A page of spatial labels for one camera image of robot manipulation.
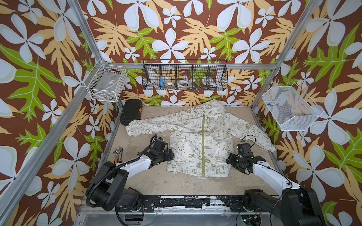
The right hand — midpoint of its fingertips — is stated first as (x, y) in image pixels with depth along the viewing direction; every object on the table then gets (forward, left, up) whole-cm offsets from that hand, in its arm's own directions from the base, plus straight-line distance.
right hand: (228, 160), depth 89 cm
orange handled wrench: (+5, +73, 0) cm, 73 cm away
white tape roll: (+47, +29, +26) cm, 61 cm away
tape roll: (+44, +38, +27) cm, 64 cm away
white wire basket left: (+37, +77, +35) cm, 92 cm away
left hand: (+5, +38, +1) cm, 38 cm away
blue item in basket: (+40, +43, +32) cm, 67 cm away
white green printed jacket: (+13, +15, +2) cm, 20 cm away
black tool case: (+40, +70, +4) cm, 81 cm away
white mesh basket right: (+21, -35, +27) cm, 49 cm away
